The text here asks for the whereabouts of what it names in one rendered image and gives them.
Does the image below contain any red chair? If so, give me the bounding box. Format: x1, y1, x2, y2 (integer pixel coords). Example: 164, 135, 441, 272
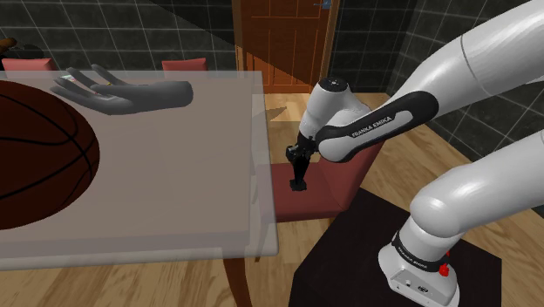
269, 140, 385, 225
1, 58, 59, 72
160, 58, 209, 72

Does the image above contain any brown wooden door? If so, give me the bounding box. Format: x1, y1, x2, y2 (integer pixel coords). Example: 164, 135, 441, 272
231, 0, 342, 95

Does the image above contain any dark robot stand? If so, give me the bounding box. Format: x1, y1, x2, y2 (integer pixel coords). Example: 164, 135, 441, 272
288, 187, 505, 307

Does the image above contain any glass top wooden table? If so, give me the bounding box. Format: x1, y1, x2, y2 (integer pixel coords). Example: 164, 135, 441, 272
0, 70, 280, 307

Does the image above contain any grey hand figure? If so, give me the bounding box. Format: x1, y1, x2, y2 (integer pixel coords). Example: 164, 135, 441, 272
49, 63, 194, 116

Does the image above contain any dark brown basketball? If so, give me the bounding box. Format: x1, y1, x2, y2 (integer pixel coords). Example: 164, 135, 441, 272
0, 79, 101, 231

